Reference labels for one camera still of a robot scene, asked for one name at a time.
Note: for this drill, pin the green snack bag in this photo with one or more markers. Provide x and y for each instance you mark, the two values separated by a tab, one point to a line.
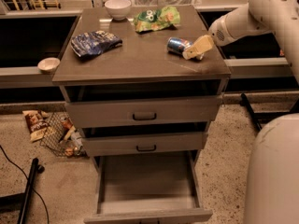
156	19

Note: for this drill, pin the wire mesh basket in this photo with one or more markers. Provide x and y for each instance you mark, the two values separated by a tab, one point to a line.
62	138

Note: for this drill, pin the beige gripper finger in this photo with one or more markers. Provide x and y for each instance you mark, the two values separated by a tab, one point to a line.
201	45

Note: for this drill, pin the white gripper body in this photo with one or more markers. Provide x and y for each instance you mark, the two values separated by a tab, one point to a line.
219	33

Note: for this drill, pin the black stand leg right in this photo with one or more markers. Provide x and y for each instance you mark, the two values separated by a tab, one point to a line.
260	118

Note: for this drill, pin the grey bottom drawer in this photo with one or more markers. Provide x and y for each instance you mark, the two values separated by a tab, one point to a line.
153	188

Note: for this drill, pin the blue silver redbull can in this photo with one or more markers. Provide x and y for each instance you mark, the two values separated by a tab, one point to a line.
178	45

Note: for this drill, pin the grey drawer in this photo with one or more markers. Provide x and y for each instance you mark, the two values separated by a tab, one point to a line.
153	188
122	140
127	104

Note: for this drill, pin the grey middle drawer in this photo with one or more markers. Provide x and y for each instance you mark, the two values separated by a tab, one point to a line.
122	140

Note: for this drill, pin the brown snack bag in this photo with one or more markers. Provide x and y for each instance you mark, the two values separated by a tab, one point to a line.
37	124

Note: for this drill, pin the black stand leg left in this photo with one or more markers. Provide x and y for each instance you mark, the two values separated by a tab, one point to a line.
20	202

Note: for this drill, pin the black stand leg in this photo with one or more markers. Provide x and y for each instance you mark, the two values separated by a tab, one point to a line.
260	118
20	202

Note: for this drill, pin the blue chip bag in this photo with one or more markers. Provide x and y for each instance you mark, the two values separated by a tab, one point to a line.
94	43

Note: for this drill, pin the grey top drawer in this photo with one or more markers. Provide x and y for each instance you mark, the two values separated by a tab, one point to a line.
127	104

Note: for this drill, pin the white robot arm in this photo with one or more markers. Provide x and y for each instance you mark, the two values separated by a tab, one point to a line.
272	193

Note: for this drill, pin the grey drawer cabinet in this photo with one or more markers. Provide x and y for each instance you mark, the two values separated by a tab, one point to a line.
140	58

